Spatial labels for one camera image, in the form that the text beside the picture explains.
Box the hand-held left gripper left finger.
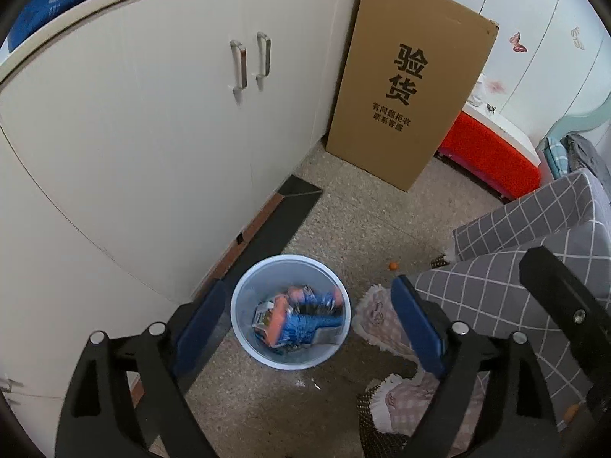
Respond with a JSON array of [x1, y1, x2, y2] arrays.
[[55, 279, 226, 458]]

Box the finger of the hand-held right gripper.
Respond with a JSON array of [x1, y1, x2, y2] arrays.
[[519, 247, 611, 411]]

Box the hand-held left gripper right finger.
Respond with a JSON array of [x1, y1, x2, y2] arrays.
[[390, 275, 560, 458]]

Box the pale blue plastic bin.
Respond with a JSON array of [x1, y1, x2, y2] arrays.
[[230, 255, 353, 371]]

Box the bright blue wrapper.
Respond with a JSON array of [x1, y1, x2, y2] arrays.
[[281, 286, 345, 349]]

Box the pink checked slipper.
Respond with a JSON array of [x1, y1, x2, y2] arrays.
[[369, 373, 480, 447], [354, 284, 418, 360]]

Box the orange packet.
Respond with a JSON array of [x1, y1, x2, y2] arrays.
[[252, 293, 295, 348]]

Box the grey checked bed sheet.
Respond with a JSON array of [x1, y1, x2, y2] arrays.
[[453, 169, 611, 458]]

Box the grey quilt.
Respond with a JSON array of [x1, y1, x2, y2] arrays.
[[564, 134, 611, 179]]

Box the red storage box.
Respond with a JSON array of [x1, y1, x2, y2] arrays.
[[436, 110, 543, 202]]

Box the teal bed headboard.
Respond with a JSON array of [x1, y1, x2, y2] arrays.
[[546, 104, 611, 146]]

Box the white cabinet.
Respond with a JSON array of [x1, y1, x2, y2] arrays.
[[0, 0, 366, 411]]

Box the white plastic bag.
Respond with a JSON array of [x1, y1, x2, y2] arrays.
[[468, 76, 499, 110]]

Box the large brown cardboard box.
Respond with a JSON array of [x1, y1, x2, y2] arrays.
[[325, 0, 499, 192]]

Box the white wardrobe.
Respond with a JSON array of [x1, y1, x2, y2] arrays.
[[477, 0, 611, 140]]

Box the metal cabinet handle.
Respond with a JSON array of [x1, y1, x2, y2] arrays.
[[230, 40, 248, 91], [256, 31, 272, 80]]

